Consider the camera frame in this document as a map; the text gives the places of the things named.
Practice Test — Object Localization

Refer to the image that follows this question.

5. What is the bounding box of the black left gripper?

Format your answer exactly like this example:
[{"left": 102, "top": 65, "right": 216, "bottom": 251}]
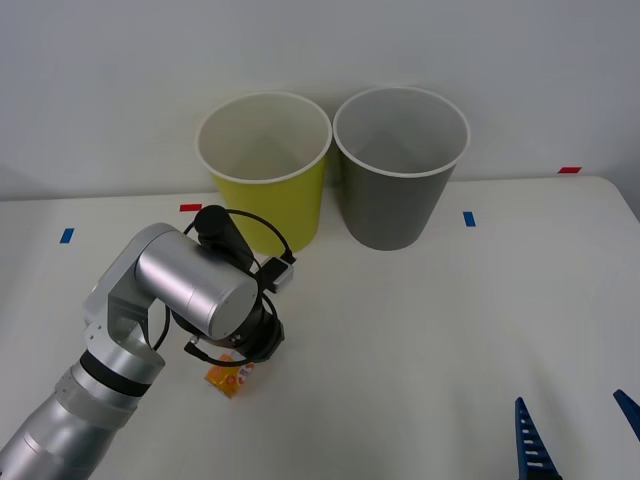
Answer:
[{"left": 255, "top": 318, "right": 286, "bottom": 363}]

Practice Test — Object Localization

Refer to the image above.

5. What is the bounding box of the yellow-green plastic bin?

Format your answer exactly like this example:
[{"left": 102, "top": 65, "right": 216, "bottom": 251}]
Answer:
[{"left": 194, "top": 92, "right": 335, "bottom": 255}]

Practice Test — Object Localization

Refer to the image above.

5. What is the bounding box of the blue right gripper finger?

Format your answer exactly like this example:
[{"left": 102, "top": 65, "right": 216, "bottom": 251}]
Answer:
[
  {"left": 613, "top": 389, "right": 640, "bottom": 444},
  {"left": 514, "top": 397, "right": 564, "bottom": 480}
]

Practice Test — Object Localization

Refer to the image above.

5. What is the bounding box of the grey plastic bin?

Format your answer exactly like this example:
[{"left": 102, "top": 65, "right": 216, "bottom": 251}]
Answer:
[{"left": 332, "top": 87, "right": 472, "bottom": 252}]

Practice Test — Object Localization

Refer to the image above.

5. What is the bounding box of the orange and white drink can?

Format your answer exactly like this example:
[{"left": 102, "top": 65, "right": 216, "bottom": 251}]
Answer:
[{"left": 204, "top": 351, "right": 257, "bottom": 400}]

